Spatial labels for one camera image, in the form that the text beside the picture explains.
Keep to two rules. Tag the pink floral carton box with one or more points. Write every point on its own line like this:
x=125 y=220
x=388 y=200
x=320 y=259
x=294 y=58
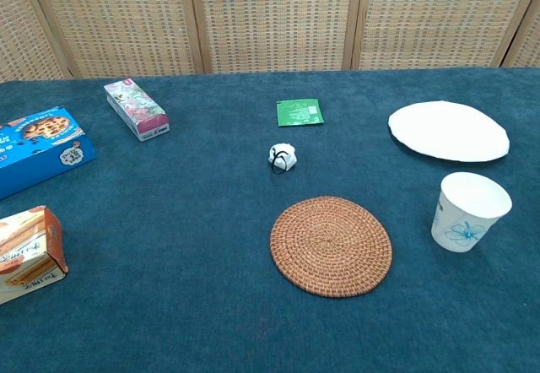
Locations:
x=135 y=109

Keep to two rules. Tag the white paper plate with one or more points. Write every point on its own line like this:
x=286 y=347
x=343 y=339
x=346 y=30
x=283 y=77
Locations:
x=449 y=131

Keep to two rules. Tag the orange wafer roll box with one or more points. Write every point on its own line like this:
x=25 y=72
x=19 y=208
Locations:
x=25 y=250

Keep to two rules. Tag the green foil sachet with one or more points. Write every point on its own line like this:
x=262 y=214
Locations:
x=299 y=112

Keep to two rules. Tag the dark blue table cloth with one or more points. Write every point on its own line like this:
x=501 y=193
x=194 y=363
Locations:
x=169 y=221

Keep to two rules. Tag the blue cookie box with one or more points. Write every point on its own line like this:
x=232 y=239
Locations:
x=38 y=149

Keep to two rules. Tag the woven rattan screen panel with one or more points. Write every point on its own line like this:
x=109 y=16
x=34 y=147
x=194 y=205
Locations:
x=122 y=18
x=274 y=18
x=21 y=31
x=439 y=14
x=527 y=39

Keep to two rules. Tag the white paper cup blue flower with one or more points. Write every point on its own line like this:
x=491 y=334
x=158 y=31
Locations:
x=460 y=229

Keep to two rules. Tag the brown woven rattan coaster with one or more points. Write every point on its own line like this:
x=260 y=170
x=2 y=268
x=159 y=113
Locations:
x=331 y=246

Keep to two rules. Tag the white crumpled paper ball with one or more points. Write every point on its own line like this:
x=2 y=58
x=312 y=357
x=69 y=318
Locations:
x=289 y=153

